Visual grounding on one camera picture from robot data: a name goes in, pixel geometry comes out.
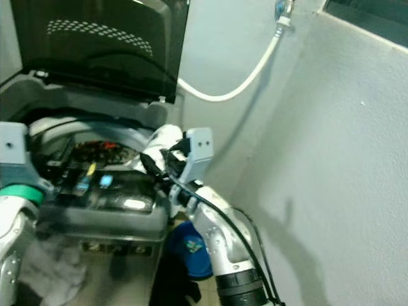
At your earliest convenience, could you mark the white cloth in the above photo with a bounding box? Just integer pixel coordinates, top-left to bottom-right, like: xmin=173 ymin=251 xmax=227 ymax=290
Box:
xmin=16 ymin=233 xmax=89 ymax=303
xmin=139 ymin=124 xmax=193 ymax=168

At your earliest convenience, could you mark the white crumpled cloth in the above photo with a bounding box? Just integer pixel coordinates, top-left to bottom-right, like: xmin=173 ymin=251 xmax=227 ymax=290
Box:
xmin=16 ymin=233 xmax=89 ymax=303

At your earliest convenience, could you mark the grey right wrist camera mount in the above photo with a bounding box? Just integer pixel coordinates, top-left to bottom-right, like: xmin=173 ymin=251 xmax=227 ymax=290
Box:
xmin=181 ymin=127 xmax=215 ymax=187

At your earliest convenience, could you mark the large black garment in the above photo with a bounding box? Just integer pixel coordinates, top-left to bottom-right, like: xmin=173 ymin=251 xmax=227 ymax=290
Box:
xmin=164 ymin=273 xmax=206 ymax=306

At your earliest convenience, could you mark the dark transparent washer lid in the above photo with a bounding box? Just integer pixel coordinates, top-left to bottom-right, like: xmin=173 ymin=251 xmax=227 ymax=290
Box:
xmin=10 ymin=0 xmax=191 ymax=105

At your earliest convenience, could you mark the metal wall tap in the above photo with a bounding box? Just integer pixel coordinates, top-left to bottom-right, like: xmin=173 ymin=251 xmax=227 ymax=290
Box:
xmin=273 ymin=0 xmax=295 ymax=21

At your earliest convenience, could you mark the grey top-load washing machine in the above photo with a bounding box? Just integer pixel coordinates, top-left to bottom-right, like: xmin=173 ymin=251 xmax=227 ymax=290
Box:
xmin=0 ymin=70 xmax=183 ymax=306

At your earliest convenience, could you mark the red garment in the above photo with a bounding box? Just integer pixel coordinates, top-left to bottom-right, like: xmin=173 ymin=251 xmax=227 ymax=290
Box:
xmin=80 ymin=139 xmax=125 ymax=160

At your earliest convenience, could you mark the green white packet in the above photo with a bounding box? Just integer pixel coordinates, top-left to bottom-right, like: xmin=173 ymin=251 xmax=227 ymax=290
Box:
xmin=181 ymin=238 xmax=203 ymax=257

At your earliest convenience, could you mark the blue plastic basin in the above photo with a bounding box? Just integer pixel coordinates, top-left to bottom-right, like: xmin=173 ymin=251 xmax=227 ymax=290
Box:
xmin=168 ymin=219 xmax=215 ymax=282

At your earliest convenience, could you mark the white water hose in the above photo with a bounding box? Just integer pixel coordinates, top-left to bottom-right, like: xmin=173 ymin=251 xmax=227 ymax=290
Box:
xmin=177 ymin=14 xmax=291 ymax=103

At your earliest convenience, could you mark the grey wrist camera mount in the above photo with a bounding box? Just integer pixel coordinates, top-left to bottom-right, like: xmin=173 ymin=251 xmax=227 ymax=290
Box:
xmin=0 ymin=121 xmax=29 ymax=187
xmin=181 ymin=127 xmax=215 ymax=187

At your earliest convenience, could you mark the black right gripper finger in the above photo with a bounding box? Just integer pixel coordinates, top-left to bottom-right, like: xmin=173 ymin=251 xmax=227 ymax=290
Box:
xmin=138 ymin=152 xmax=171 ymax=188
xmin=158 ymin=149 xmax=184 ymax=174

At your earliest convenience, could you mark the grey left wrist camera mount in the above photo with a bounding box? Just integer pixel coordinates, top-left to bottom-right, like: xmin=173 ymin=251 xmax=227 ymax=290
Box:
xmin=0 ymin=121 xmax=29 ymax=187

